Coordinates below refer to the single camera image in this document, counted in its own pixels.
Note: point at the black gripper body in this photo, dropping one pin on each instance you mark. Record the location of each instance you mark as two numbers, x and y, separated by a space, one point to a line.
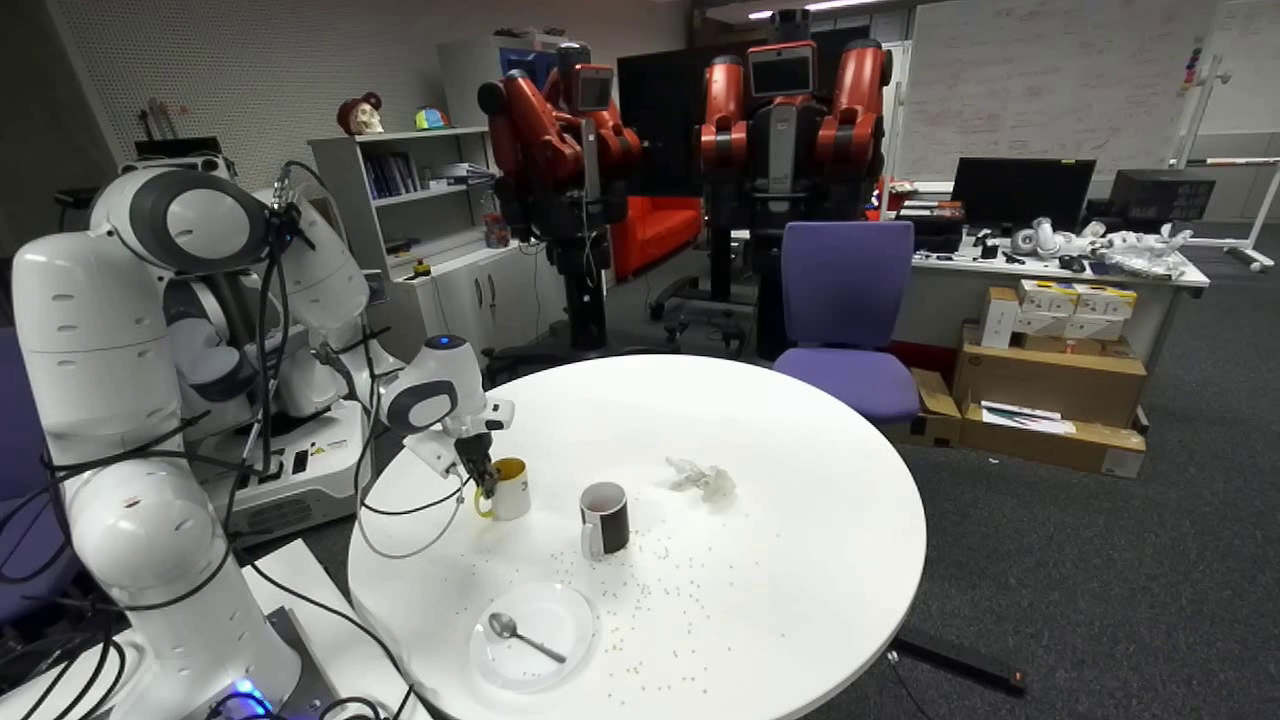
478 462

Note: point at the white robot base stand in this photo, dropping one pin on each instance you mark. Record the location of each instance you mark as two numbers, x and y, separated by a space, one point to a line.
315 623

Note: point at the white desk with clutter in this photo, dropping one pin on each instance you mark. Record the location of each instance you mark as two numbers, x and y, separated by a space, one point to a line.
949 291

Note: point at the white mug yellow handle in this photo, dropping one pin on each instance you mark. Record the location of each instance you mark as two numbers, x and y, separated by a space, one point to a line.
511 488

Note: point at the metal spoon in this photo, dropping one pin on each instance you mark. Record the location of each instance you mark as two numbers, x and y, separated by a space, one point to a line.
511 631

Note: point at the black monitor on desk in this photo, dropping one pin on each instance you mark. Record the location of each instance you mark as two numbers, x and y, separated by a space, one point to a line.
1023 191

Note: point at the purple office chair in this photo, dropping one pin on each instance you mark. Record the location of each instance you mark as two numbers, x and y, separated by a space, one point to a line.
843 291

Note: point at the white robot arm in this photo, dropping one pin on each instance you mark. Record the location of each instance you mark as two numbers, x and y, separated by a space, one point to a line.
109 397

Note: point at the black and white mug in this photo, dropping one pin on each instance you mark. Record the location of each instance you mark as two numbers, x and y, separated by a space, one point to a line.
605 522

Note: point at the red baxter robot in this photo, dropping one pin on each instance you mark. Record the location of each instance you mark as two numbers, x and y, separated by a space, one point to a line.
564 159
781 144

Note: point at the round white table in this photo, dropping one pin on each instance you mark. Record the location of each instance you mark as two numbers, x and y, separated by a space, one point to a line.
749 615

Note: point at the cardboard boxes stack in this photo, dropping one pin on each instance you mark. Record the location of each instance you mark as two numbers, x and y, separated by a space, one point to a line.
1049 377

